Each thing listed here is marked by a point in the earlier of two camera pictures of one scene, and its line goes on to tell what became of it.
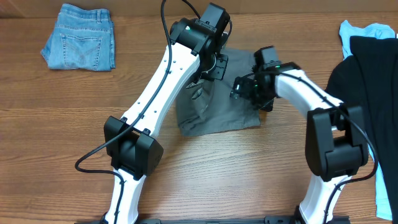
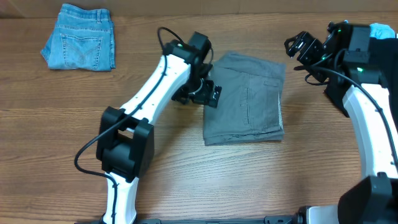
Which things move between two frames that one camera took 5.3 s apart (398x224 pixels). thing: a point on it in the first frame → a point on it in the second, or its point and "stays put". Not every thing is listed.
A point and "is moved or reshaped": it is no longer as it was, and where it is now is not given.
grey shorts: [206, 105] is moved or reshaped
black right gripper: [247, 85] → [303, 57]
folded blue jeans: [83, 38] stays put
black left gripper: [217, 71] → [204, 96]
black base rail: [267, 219] stays put
